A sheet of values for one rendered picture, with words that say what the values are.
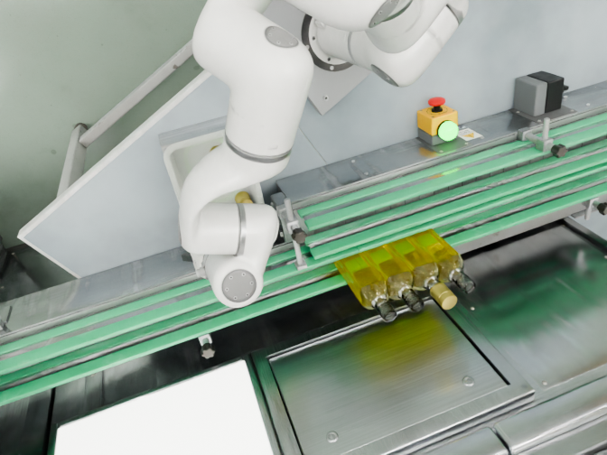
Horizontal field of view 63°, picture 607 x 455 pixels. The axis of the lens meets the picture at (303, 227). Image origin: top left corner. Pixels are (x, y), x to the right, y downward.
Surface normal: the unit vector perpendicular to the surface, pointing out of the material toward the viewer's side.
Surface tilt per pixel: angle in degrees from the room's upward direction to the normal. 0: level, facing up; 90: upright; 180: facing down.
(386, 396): 91
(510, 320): 91
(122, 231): 0
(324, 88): 3
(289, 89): 20
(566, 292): 90
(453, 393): 90
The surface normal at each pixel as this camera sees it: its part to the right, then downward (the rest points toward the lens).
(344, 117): 0.31, 0.48
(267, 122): 0.03, 0.73
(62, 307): -0.16, -0.82
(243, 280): 0.30, 0.20
